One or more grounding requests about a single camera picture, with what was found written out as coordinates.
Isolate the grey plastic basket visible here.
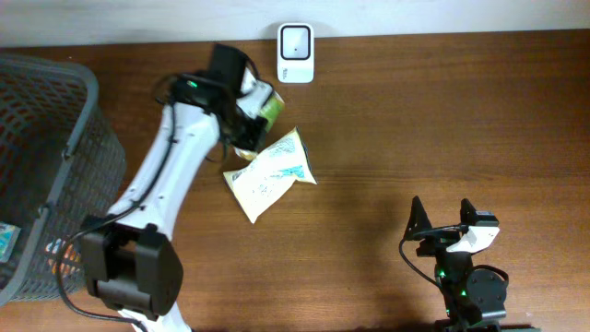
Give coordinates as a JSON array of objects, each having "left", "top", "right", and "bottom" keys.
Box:
[{"left": 1, "top": 53, "right": 126, "bottom": 304}]

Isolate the cream snack bag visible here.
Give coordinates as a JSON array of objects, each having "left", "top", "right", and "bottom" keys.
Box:
[{"left": 223, "top": 127, "right": 317, "bottom": 224}]

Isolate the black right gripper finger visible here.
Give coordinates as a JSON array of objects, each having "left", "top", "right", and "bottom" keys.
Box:
[
  {"left": 404, "top": 196, "right": 432, "bottom": 240},
  {"left": 460, "top": 198, "right": 478, "bottom": 226}
]

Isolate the Kleenex tissue pack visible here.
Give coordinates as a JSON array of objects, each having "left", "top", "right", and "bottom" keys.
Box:
[{"left": 0, "top": 222, "right": 21, "bottom": 263}]

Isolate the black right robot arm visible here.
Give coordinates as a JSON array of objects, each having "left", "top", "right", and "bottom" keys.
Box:
[{"left": 398, "top": 196, "right": 535, "bottom": 332}]

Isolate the green tea carton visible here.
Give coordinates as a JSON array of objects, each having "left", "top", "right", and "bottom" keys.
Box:
[{"left": 234, "top": 88, "right": 285, "bottom": 160}]

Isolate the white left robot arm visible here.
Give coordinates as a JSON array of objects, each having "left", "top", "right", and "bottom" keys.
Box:
[{"left": 76, "top": 43, "right": 274, "bottom": 331}]

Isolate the white barcode scanner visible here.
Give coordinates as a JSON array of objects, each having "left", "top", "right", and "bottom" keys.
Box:
[{"left": 277, "top": 22, "right": 314, "bottom": 84}]

